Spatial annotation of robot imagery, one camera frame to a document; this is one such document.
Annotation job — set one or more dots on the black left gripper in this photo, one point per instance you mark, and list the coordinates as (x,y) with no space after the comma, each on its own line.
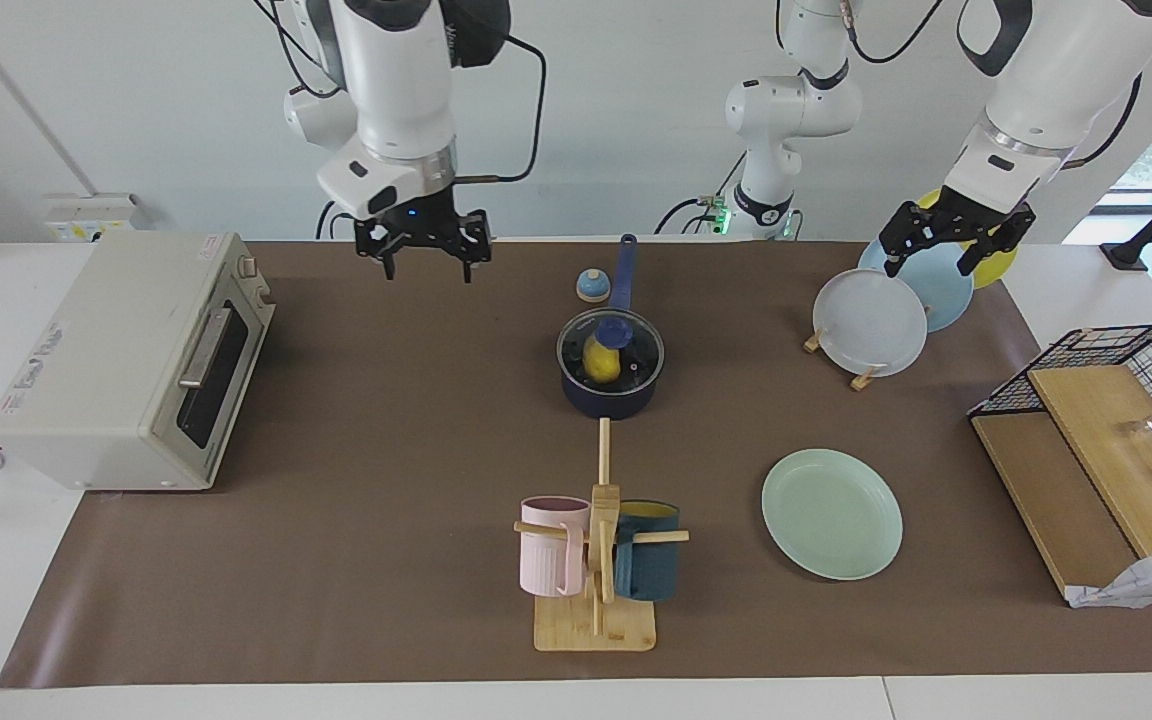
(956,215)

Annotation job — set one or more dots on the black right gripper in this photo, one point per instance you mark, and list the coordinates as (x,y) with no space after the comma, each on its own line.
(421,225)

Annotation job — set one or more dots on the glass lid blue knob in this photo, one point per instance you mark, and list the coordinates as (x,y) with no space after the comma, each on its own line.
(613,332)

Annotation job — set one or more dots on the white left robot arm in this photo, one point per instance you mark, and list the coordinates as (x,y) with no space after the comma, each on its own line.
(1056,80)

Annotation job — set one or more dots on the light blue plate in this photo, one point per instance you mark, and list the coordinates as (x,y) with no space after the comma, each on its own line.
(941,290)

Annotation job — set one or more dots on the yellow plate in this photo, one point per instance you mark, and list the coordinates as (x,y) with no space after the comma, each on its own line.
(998,265)

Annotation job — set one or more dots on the grey plate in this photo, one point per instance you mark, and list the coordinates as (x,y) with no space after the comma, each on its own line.
(869,322)

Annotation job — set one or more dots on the wooden plate rack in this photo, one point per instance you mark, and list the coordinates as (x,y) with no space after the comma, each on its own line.
(864,380)

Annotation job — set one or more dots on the mint green plate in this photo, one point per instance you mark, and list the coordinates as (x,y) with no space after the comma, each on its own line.
(831,515)

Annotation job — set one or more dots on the dark blue saucepan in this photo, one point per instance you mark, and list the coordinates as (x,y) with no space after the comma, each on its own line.
(611,402)

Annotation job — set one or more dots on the light wooden cutting board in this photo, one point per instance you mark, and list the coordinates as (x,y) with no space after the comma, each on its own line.
(1106,440)

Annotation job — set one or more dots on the dark wooden cutting board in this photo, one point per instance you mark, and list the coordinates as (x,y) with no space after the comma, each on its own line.
(1046,490)

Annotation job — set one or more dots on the brown table mat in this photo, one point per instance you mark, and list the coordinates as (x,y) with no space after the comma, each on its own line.
(386,560)

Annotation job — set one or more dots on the pink ribbed mug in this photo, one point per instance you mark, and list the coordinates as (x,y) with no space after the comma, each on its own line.
(546,555)

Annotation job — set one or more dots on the white toaster oven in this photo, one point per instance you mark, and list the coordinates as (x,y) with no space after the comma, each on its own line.
(96,380)

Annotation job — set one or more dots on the dark teal mug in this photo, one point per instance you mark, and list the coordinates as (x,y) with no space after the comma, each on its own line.
(651,570)

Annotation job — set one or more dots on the wooden mug tree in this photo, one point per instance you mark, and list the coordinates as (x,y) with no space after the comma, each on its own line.
(596,625)

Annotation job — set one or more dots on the white wall socket strip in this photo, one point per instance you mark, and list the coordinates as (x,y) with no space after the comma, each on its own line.
(91,215)

